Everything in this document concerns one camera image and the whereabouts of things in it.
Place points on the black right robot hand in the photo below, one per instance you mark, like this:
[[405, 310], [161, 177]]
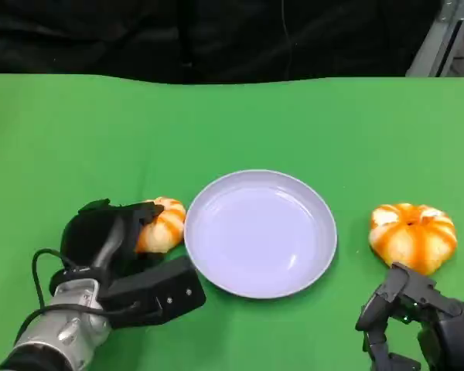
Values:
[[456, 332]]

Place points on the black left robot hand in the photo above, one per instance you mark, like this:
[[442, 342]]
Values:
[[85, 239]]

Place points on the orange and white bread roll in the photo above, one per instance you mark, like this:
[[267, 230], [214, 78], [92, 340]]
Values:
[[162, 232], [413, 239]]

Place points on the green table cloth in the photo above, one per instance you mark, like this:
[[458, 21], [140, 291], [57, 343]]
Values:
[[216, 127]]

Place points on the lilac plate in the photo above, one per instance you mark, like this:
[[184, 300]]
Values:
[[259, 235]]

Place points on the black drape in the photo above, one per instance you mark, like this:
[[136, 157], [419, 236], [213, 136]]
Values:
[[139, 35]]

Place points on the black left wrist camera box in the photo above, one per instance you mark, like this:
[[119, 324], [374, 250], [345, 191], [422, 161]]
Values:
[[158, 293]]

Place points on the aluminium frame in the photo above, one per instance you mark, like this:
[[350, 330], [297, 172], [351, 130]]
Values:
[[433, 46]]

